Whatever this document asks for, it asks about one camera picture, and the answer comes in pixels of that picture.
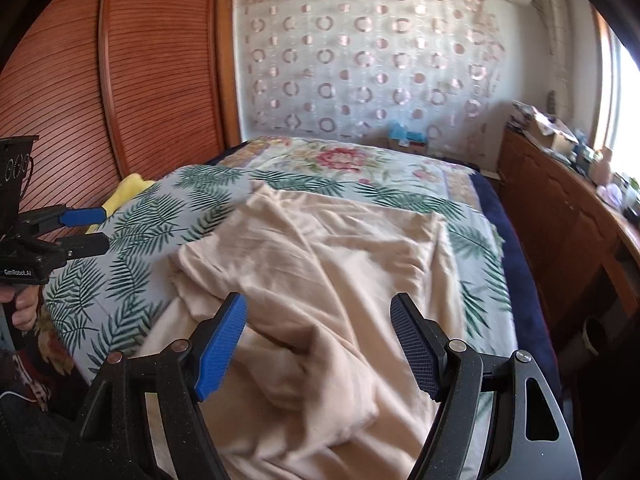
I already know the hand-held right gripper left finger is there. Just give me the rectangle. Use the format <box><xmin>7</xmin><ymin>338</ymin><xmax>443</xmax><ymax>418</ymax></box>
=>
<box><xmin>62</xmin><ymin>291</ymin><xmax>249</xmax><ymax>480</ymax></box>

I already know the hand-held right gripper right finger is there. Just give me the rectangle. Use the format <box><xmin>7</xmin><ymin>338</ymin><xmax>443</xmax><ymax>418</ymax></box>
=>
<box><xmin>389</xmin><ymin>292</ymin><xmax>583</xmax><ymax>480</ymax></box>

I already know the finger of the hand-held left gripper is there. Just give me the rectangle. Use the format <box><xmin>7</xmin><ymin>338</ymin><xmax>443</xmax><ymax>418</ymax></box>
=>
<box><xmin>30</xmin><ymin>233</ymin><xmax>111</xmax><ymax>264</ymax></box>
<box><xmin>19</xmin><ymin>206</ymin><xmax>109</xmax><ymax>237</ymax></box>

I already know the beige printed t-shirt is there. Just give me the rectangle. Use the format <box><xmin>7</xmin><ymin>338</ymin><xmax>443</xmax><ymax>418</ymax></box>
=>
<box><xmin>135</xmin><ymin>185</ymin><xmax>471</xmax><ymax>480</ymax></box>

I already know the person's left hand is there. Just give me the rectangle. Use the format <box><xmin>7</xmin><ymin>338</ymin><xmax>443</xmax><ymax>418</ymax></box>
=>
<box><xmin>9</xmin><ymin>283</ymin><xmax>41</xmax><ymax>332</ymax></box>

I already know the yellow plush toy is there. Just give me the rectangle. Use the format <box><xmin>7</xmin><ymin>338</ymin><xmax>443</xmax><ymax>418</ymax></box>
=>
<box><xmin>85</xmin><ymin>173</ymin><xmax>157</xmax><ymax>235</ymax></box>

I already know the red patterned cloth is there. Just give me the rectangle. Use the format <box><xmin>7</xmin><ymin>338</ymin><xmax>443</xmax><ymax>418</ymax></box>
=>
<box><xmin>0</xmin><ymin>305</ymin><xmax>81</xmax><ymax>408</ymax></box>

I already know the dark round bin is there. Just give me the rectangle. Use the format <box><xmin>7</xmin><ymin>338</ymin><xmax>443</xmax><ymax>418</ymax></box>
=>
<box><xmin>581</xmin><ymin>316</ymin><xmax>610</xmax><ymax>357</ymax></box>

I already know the floral leaf-print bedspread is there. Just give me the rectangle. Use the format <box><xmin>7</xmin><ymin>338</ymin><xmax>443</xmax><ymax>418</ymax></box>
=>
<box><xmin>42</xmin><ymin>136</ymin><xmax>518</xmax><ymax>480</ymax></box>

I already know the long wooden cabinet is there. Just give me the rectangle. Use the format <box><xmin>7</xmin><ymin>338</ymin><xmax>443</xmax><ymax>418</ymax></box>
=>
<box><xmin>496</xmin><ymin>127</ymin><xmax>640</xmax><ymax>361</ymax></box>

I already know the blue cloth on small box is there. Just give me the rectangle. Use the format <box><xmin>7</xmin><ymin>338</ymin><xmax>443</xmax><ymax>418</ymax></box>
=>
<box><xmin>386</xmin><ymin>121</ymin><xmax>429</xmax><ymax>155</ymax></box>

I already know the open cardboard box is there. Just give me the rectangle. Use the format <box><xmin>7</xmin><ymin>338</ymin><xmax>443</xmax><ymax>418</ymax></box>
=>
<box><xmin>529</xmin><ymin>112</ymin><xmax>578</xmax><ymax>157</ymax></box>

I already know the pink bottle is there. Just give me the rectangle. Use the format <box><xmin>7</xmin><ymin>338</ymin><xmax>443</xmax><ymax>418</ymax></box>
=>
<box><xmin>590</xmin><ymin>147</ymin><xmax>617</xmax><ymax>186</ymax></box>

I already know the circle-patterned sheer curtain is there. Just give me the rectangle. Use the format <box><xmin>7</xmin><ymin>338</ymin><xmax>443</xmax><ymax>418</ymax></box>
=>
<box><xmin>235</xmin><ymin>0</ymin><xmax>506</xmax><ymax>161</ymax></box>

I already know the bright window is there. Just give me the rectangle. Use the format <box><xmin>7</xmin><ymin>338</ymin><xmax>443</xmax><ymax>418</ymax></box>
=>
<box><xmin>595</xmin><ymin>7</ymin><xmax>640</xmax><ymax>181</ymax></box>

